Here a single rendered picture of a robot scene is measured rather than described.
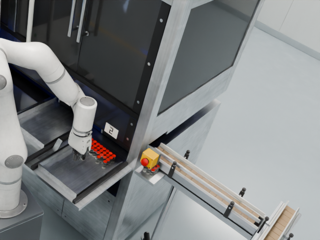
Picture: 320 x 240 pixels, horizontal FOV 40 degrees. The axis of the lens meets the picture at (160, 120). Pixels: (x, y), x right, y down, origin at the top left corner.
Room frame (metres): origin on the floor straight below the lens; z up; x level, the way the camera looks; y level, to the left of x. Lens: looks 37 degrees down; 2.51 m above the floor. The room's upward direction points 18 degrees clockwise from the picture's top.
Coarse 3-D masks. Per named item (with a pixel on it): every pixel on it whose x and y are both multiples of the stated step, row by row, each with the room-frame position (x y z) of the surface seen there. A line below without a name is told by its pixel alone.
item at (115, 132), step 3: (108, 123) 1.78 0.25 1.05; (105, 126) 1.79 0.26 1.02; (108, 126) 1.78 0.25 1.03; (111, 126) 1.77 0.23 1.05; (105, 129) 1.79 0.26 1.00; (108, 129) 1.78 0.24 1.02; (111, 129) 1.77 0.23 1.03; (114, 129) 1.76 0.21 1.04; (108, 132) 1.78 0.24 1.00; (111, 132) 1.77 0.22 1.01; (114, 132) 1.76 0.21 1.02; (117, 132) 1.76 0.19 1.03; (111, 135) 1.77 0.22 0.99; (114, 135) 1.76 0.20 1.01
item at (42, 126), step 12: (36, 108) 1.89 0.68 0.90; (48, 108) 1.95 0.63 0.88; (60, 108) 1.98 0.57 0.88; (24, 120) 1.79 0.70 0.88; (36, 120) 1.82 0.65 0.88; (48, 120) 1.85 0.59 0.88; (60, 120) 1.88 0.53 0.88; (72, 120) 1.91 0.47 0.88; (24, 132) 1.68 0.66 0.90; (36, 132) 1.73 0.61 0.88; (48, 132) 1.76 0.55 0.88; (60, 132) 1.79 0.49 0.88; (48, 144) 1.65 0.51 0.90
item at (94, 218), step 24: (192, 120) 2.28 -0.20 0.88; (168, 144) 2.00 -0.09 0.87; (192, 144) 2.38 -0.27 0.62; (24, 168) 2.02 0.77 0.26; (48, 192) 1.92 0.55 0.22; (144, 192) 1.91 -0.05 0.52; (168, 192) 2.29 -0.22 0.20; (72, 216) 1.83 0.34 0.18; (96, 216) 1.75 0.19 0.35; (144, 216) 2.03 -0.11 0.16
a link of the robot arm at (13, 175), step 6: (0, 168) 1.21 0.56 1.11; (6, 168) 1.22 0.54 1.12; (18, 168) 1.25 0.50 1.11; (0, 174) 1.20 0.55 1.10; (6, 174) 1.20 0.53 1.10; (12, 174) 1.21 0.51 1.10; (18, 174) 1.23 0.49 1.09; (0, 180) 1.19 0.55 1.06; (6, 180) 1.20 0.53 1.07; (12, 180) 1.21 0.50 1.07; (18, 180) 1.24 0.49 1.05
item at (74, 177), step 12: (60, 156) 1.61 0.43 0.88; (72, 156) 1.64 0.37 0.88; (48, 168) 1.51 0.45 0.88; (60, 168) 1.54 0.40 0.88; (72, 168) 1.56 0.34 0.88; (84, 168) 1.59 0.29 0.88; (96, 168) 1.61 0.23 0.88; (108, 168) 1.64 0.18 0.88; (60, 180) 1.43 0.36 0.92; (72, 180) 1.48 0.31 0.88; (84, 180) 1.51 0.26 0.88; (96, 180) 1.51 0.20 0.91; (72, 192) 1.39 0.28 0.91
